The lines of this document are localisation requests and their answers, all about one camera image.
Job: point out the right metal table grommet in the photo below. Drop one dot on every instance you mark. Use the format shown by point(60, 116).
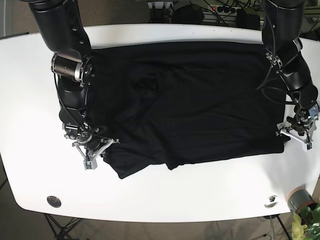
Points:
point(271, 202)

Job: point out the plain black T-shirt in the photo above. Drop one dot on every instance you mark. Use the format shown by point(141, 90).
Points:
point(178, 103)

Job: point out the left metal table grommet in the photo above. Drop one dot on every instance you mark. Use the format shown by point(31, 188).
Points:
point(54, 201)

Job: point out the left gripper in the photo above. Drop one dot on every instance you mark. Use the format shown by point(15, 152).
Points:
point(301, 126)

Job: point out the green potted plant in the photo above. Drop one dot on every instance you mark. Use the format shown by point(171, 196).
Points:
point(306, 225)

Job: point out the grey plant pot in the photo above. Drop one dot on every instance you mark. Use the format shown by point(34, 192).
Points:
point(299, 198)

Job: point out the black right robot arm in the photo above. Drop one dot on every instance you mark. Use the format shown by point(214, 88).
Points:
point(72, 64)

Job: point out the metal table grommet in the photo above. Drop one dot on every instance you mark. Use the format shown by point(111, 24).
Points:
point(54, 201)
point(271, 202)

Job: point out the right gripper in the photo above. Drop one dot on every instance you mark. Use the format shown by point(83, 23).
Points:
point(90, 142)

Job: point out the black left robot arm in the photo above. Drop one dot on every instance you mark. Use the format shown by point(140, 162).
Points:
point(283, 21)

